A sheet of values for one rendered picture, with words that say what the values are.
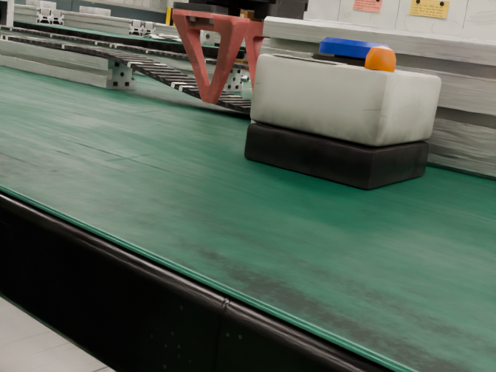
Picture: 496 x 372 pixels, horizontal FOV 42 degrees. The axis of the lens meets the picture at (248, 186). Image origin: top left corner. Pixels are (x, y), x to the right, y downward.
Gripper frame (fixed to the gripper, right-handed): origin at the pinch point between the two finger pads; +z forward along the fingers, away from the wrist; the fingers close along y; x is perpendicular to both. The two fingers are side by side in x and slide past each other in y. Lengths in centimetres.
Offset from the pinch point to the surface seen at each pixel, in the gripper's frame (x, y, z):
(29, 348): 60, 24, 58
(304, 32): -9.2, -5.3, -5.8
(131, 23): 222, 202, -2
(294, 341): -27.3, -33.8, 1.9
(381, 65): -20.9, -16.9, -4.6
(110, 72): 14.7, -1.7, 0.2
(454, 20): 80, 288, -24
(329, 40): -16.8, -15.1, -5.5
